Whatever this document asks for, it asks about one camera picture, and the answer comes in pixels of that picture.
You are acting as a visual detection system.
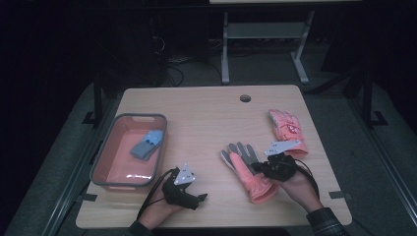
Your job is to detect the right hand-held gripper black cable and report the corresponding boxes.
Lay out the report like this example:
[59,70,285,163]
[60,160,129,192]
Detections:
[294,158,321,201]

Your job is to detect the black floor cables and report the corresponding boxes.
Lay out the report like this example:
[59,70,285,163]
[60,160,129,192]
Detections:
[149,19,224,88]

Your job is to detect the black stand post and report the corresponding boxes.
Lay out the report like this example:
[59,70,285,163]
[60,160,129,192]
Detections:
[82,70,104,128]
[361,63,389,129]

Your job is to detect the left hand-held gripper black cable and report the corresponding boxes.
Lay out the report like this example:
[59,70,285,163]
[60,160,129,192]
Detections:
[136,166,181,221]

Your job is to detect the metal floor rail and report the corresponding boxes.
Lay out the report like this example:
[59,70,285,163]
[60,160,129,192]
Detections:
[346,96,417,228]
[40,94,123,236]

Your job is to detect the person's right hand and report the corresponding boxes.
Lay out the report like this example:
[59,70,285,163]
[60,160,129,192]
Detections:
[274,169,325,214]

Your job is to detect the pink basin with grey rim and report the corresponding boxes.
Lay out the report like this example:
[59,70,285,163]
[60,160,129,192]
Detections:
[89,112,169,193]

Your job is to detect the blue knit glove with dots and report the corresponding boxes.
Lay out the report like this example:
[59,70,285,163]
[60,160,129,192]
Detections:
[141,129,165,161]

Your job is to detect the person's left hand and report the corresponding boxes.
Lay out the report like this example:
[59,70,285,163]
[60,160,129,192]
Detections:
[137,191,185,231]

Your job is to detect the pink printed ski glove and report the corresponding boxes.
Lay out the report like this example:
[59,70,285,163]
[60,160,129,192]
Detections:
[268,108,310,158]

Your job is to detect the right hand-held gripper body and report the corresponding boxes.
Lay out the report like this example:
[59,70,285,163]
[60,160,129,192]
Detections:
[259,139,302,183]

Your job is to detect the pink and grey glove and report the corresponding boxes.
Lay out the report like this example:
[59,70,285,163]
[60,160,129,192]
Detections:
[219,141,280,206]

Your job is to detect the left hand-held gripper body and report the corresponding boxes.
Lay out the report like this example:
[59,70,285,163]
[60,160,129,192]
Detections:
[161,162,202,211]

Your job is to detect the hand-held gripper black cable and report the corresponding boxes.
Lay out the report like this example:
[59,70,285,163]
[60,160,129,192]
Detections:
[136,166,181,221]
[294,158,321,201]

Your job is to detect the grey tape strip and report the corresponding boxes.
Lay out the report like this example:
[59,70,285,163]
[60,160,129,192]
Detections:
[75,193,98,203]
[328,190,353,201]

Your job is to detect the grey metal desk frame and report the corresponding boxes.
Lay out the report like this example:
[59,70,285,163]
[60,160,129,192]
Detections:
[220,9,317,86]

